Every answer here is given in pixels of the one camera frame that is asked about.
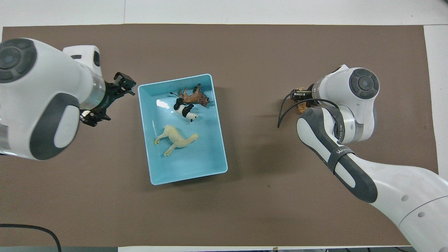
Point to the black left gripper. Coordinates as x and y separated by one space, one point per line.
107 98

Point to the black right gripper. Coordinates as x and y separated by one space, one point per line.
302 96

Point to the orange tiger toy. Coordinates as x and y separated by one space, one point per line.
302 108

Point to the black white panda toy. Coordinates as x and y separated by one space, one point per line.
183 110

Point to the cream horse toy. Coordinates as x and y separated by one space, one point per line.
176 139

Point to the brown lion toy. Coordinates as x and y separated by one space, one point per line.
194 98

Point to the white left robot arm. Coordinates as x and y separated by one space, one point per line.
42 94

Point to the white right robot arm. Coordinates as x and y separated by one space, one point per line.
385 182

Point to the light blue plastic storage box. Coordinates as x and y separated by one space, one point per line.
210 154

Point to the brown table mat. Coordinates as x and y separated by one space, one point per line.
262 210

